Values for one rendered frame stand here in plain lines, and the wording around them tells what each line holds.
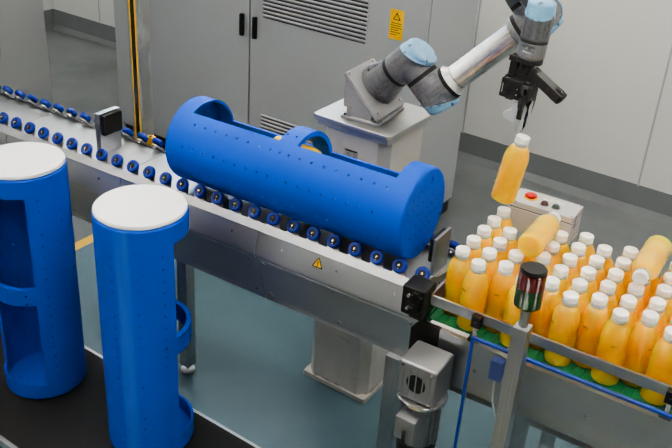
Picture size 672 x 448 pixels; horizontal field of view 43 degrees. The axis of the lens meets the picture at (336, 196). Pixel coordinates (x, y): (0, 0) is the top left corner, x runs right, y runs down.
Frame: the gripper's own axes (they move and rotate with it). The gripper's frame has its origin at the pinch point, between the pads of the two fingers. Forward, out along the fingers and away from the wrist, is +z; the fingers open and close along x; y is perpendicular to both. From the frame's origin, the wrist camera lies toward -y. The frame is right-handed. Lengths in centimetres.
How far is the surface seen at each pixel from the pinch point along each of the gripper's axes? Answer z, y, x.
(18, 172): 43, 135, 62
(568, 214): 26.8, -14.4, -16.0
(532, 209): 28.5, -4.2, -13.9
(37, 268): 76, 129, 62
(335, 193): 27, 41, 25
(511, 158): 7.7, -0.3, 3.4
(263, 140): 21, 71, 22
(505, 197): 19.7, -1.0, 2.9
